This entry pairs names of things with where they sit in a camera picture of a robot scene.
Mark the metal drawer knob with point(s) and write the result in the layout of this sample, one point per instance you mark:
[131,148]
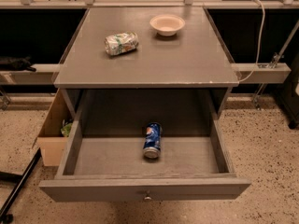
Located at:
[147,197]

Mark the white paper bowl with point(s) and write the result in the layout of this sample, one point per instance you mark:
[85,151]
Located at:
[167,24]

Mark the grey open top drawer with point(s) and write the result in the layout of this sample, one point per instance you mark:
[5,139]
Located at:
[103,160]

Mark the metal diagonal brace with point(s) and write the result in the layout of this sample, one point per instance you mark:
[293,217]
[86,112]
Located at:
[274,62]

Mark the brown cardboard box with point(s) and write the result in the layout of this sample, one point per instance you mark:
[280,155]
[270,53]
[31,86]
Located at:
[50,139]

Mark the green white soda can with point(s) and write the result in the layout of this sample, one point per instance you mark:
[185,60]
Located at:
[121,43]

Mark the black stand leg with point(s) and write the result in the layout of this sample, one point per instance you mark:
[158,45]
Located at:
[18,182]

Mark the blue pepsi can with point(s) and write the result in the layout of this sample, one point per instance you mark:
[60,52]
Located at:
[152,145]

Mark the black object on ledge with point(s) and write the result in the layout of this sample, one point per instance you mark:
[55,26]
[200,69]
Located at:
[16,64]

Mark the grey wooden cabinet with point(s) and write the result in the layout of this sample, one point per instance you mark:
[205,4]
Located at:
[193,58]

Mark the green snack bag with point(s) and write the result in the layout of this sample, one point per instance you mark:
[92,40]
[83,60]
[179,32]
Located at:
[66,127]

